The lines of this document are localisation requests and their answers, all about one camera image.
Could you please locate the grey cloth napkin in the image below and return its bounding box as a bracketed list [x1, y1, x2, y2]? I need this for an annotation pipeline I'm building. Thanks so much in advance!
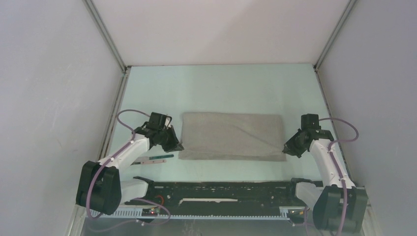
[179, 112, 286, 162]

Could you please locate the right white base arm link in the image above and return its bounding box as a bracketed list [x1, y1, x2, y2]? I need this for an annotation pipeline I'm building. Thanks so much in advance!
[290, 178, 324, 210]

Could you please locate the left white base arm link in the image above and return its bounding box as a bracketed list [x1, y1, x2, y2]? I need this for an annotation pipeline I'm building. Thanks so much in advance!
[120, 177, 154, 204]

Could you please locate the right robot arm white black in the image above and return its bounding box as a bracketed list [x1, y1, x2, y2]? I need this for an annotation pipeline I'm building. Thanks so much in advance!
[282, 114, 368, 236]

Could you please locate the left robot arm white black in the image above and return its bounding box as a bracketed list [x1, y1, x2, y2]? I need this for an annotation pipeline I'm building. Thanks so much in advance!
[76, 112, 184, 219]

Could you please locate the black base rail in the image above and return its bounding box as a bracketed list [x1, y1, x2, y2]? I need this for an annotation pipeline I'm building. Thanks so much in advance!
[143, 181, 305, 216]

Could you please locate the white slotted cable duct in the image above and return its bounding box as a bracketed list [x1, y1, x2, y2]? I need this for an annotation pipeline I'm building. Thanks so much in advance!
[99, 207, 303, 221]

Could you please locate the right aluminium frame post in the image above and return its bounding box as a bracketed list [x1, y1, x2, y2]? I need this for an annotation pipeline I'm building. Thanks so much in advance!
[313, 0, 358, 72]

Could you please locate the aluminium frame post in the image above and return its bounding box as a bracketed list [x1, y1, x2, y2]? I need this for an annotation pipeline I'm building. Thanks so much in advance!
[313, 0, 358, 72]
[83, 0, 128, 73]

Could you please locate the left aluminium frame post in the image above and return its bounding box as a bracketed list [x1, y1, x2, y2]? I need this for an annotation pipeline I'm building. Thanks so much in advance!
[83, 0, 128, 73]

